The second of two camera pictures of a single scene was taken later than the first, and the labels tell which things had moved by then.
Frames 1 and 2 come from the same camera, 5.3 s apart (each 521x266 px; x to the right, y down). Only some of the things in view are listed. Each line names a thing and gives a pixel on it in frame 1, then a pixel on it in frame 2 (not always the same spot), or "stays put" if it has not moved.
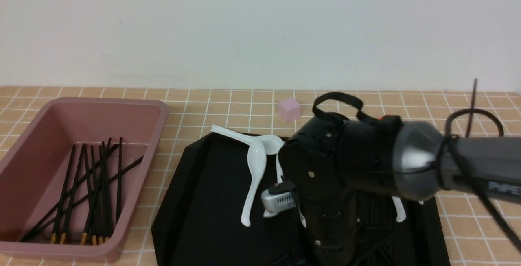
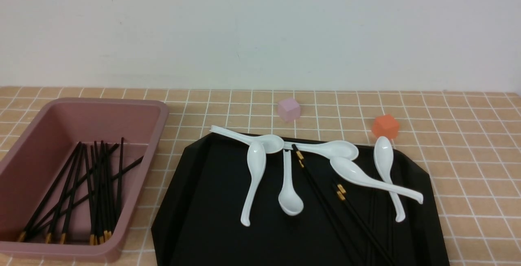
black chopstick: (69, 209) → (61, 201)
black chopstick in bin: (74, 188) stays put
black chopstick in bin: (97, 195) stays put
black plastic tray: (198, 222) stays put
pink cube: (290, 110) stays put
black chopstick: (58, 220) → (22, 236)
